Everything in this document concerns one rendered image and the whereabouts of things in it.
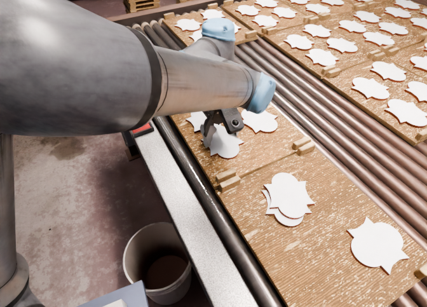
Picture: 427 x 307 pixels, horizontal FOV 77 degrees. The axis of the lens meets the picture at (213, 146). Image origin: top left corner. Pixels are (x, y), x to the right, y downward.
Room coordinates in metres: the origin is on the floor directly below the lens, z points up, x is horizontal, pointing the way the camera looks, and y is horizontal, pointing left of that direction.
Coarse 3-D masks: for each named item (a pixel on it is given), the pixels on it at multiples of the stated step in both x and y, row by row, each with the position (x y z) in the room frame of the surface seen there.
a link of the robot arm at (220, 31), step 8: (208, 24) 0.58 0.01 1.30; (216, 24) 0.58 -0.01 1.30; (224, 24) 0.58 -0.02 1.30; (232, 24) 0.59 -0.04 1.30; (208, 32) 0.56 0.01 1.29; (216, 32) 0.56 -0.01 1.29; (224, 32) 0.56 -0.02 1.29; (232, 32) 0.57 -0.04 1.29; (216, 40) 0.55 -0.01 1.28; (224, 40) 0.56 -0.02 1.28; (232, 40) 0.57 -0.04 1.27; (224, 48) 0.55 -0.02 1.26; (232, 48) 0.57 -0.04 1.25; (224, 56) 0.54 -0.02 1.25; (232, 56) 0.57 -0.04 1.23
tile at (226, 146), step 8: (224, 128) 0.61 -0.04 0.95; (216, 136) 0.58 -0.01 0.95; (224, 136) 0.58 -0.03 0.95; (232, 136) 0.58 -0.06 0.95; (216, 144) 0.55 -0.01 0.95; (224, 144) 0.55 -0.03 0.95; (232, 144) 0.55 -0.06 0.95; (240, 144) 0.56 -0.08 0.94; (216, 152) 0.52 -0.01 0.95; (224, 152) 0.52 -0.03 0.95; (232, 152) 0.52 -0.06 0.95
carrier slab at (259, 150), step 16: (240, 112) 0.72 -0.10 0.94; (272, 112) 0.72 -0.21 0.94; (192, 128) 0.63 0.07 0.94; (288, 128) 0.63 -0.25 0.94; (192, 144) 0.56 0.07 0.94; (256, 144) 0.56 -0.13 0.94; (272, 144) 0.56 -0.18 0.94; (288, 144) 0.56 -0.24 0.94; (208, 160) 0.50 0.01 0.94; (224, 160) 0.50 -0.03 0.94; (240, 160) 0.50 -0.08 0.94; (256, 160) 0.50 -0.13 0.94; (272, 160) 0.50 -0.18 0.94; (208, 176) 0.44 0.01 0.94; (240, 176) 0.44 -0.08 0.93
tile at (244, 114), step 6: (246, 114) 0.69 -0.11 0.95; (252, 114) 0.69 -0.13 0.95; (258, 114) 0.69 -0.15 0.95; (264, 114) 0.69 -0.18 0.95; (270, 114) 0.69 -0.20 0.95; (246, 120) 0.66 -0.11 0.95; (252, 120) 0.66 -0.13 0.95; (258, 120) 0.66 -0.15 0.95; (264, 120) 0.66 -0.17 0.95; (270, 120) 0.66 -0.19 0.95; (252, 126) 0.63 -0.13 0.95; (258, 126) 0.63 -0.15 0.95; (264, 126) 0.63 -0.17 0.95; (270, 126) 0.63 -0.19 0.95; (276, 126) 0.63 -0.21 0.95; (258, 132) 0.61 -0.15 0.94; (264, 132) 0.61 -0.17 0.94; (270, 132) 0.61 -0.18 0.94
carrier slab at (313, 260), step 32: (288, 160) 0.50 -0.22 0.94; (320, 160) 0.50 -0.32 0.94; (224, 192) 0.39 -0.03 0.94; (256, 192) 0.39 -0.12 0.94; (320, 192) 0.39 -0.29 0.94; (352, 192) 0.39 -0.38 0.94; (256, 224) 0.29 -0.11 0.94; (320, 224) 0.29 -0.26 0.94; (352, 224) 0.29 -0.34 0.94; (256, 256) 0.22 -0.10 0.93; (288, 256) 0.22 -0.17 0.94; (320, 256) 0.22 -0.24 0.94; (352, 256) 0.22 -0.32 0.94; (416, 256) 0.22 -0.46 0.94; (288, 288) 0.15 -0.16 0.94; (320, 288) 0.15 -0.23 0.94; (352, 288) 0.15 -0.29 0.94; (384, 288) 0.15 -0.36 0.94
